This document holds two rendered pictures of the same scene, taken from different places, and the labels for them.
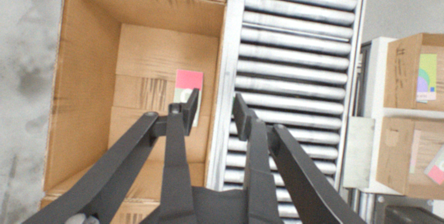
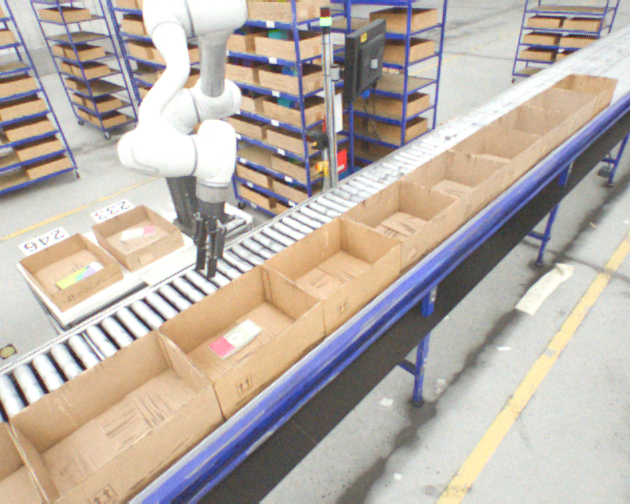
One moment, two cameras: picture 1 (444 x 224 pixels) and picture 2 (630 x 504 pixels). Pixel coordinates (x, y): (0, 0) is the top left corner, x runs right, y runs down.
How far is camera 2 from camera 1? 1.22 m
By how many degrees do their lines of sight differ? 50
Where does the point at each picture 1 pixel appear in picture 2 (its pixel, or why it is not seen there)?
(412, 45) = (64, 293)
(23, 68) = not seen: outside the picture
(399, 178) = (171, 237)
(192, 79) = (220, 346)
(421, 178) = (158, 233)
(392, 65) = (84, 295)
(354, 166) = (187, 259)
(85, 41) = (247, 372)
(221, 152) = not seen: hidden behind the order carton
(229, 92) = not seen: hidden behind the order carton
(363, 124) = (149, 276)
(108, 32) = (237, 397)
